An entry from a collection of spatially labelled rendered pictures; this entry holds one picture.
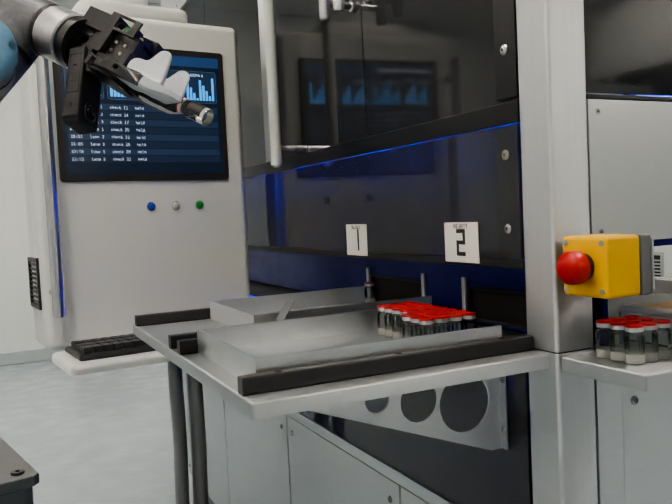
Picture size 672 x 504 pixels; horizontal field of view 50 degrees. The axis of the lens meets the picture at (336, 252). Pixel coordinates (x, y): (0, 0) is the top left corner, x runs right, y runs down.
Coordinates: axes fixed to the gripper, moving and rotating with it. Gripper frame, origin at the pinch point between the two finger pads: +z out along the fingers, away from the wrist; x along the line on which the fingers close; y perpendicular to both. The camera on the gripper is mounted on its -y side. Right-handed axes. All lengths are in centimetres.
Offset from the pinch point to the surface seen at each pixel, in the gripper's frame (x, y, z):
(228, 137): 76, 16, -44
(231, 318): 42.5, -20.4, 0.3
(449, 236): 32.9, 7.7, 30.0
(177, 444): 100, -57, -24
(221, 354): 12.7, -23.9, 17.2
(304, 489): 99, -48, 11
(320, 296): 66, -8, 3
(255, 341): 26.7, -20.9, 13.9
